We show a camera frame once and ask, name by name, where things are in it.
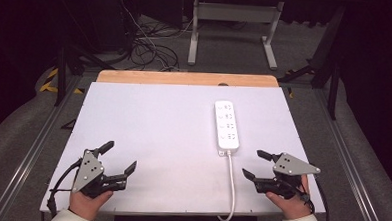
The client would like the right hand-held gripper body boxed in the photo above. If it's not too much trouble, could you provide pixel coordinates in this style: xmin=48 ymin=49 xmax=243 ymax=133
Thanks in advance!
xmin=252 ymin=150 xmax=323 ymax=202

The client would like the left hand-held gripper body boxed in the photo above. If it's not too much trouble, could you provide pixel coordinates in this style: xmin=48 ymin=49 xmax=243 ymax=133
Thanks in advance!
xmin=70 ymin=147 xmax=130 ymax=201

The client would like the white power strip cable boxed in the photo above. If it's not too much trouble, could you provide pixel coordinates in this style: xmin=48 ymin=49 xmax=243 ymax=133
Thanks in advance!
xmin=216 ymin=151 xmax=239 ymax=221

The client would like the white power strip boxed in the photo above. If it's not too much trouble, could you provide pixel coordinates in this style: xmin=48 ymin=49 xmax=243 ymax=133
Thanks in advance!
xmin=212 ymin=99 xmax=242 ymax=158

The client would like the person's left hand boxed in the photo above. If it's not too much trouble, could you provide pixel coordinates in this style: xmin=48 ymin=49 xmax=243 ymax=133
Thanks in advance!
xmin=67 ymin=188 xmax=114 ymax=221

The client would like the person's right hand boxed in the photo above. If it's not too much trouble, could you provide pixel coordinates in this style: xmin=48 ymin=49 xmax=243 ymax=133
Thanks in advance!
xmin=264 ymin=172 xmax=316 ymax=221

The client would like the white board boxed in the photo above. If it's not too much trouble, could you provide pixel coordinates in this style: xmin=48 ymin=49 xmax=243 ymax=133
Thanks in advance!
xmin=38 ymin=76 xmax=332 ymax=221

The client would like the black metal stand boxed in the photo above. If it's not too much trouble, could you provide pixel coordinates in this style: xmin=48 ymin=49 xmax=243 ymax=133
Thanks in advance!
xmin=52 ymin=43 xmax=119 ymax=110
xmin=276 ymin=3 xmax=345 ymax=122

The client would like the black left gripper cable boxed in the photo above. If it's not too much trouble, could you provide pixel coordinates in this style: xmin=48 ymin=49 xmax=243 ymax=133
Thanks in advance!
xmin=45 ymin=156 xmax=84 ymax=220

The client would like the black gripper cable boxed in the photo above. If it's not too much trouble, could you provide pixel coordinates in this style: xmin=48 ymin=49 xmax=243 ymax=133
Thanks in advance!
xmin=45 ymin=156 xmax=84 ymax=220
xmin=307 ymin=180 xmax=332 ymax=221

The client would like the aluminium rail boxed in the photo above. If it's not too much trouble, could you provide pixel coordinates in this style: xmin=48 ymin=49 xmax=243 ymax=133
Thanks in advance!
xmin=0 ymin=71 xmax=83 ymax=221
xmin=307 ymin=87 xmax=392 ymax=221

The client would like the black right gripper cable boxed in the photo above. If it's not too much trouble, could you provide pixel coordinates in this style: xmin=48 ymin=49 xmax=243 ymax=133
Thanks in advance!
xmin=307 ymin=180 xmax=332 ymax=221

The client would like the bundle of black cables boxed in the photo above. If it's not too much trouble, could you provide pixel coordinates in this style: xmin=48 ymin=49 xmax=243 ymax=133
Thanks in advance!
xmin=114 ymin=0 xmax=197 ymax=74

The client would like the white metal desk frame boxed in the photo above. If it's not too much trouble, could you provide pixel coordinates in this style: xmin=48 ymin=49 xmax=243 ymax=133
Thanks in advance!
xmin=186 ymin=0 xmax=286 ymax=71

